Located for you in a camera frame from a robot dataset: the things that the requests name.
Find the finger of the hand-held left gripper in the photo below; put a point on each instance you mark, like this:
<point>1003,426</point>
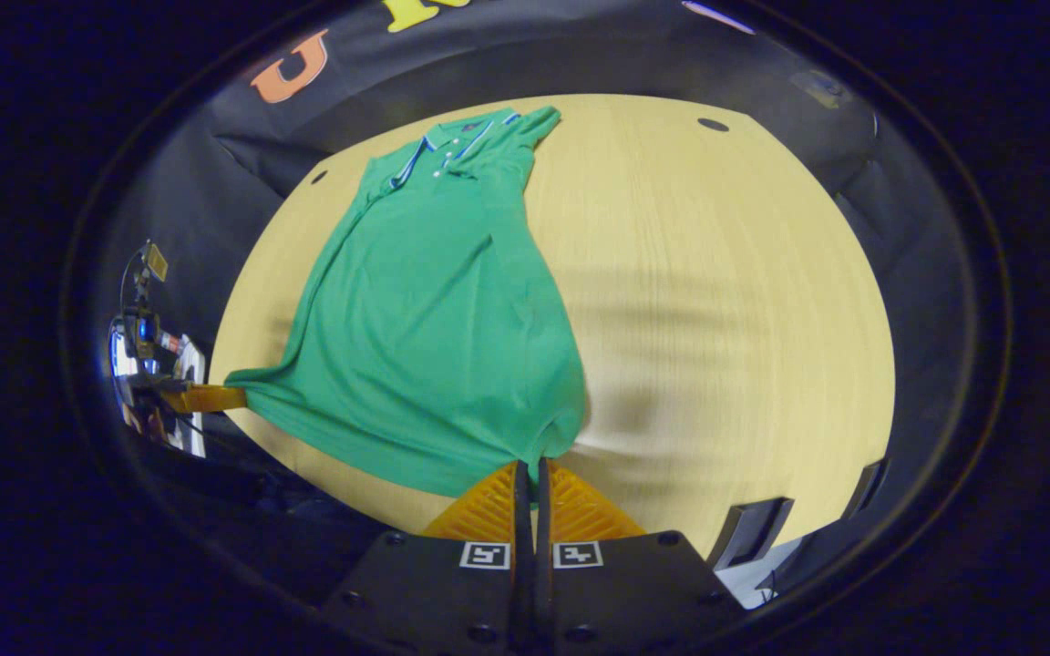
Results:
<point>206,398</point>

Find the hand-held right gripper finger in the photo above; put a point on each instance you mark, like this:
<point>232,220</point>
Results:
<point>522,528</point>
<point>544,528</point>

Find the green T-shirt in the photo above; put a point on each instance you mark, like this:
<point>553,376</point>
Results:
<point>434,346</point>

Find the dark box-shaped object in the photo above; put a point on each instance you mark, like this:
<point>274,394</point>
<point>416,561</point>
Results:
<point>748,533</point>
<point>864,490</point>

